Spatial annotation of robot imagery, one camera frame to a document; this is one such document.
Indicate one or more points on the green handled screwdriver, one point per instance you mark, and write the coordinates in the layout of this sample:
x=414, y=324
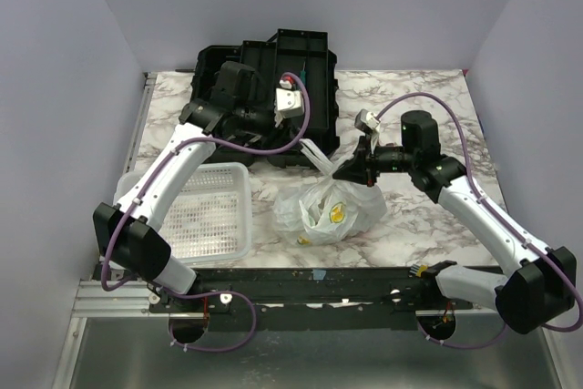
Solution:
x=303, y=75

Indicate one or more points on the black plastic toolbox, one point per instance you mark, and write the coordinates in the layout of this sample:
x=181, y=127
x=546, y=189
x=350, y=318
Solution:
x=232, y=84

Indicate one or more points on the white perforated plastic basket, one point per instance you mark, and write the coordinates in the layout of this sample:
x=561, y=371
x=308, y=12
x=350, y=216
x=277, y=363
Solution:
x=210, y=220

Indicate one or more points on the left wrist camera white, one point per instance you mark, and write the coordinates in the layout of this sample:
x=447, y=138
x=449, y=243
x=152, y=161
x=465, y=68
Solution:
x=288, y=101

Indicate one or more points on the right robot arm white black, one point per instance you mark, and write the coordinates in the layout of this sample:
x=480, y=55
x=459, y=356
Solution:
x=535, y=282

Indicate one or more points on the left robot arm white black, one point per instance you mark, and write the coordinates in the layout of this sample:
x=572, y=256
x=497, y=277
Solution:
x=128, y=231

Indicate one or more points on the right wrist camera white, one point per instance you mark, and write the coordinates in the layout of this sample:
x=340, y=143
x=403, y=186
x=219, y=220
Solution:
x=367, y=122

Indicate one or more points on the white plastic bag lemon print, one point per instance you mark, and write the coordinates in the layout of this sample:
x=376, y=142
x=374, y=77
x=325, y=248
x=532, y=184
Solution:
x=327, y=211

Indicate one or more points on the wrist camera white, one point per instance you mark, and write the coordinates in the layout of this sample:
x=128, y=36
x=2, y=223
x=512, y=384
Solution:
x=288, y=101
x=367, y=122

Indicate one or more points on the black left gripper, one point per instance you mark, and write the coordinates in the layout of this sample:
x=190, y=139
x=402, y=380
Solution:
x=281, y=136

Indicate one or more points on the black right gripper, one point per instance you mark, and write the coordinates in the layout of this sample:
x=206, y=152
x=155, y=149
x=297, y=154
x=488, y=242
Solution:
x=362, y=168

